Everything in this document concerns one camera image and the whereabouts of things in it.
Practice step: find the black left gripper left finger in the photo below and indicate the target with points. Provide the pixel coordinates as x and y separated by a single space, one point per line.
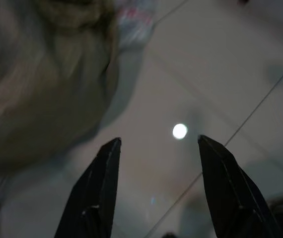
99 193

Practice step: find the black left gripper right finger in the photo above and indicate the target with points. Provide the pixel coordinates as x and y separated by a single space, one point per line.
228 196

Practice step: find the beige fabric cushion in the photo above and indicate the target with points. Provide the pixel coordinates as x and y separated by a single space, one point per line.
39 81

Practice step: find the red and white patterned cloth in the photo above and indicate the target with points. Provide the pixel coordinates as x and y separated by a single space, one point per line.
135 23

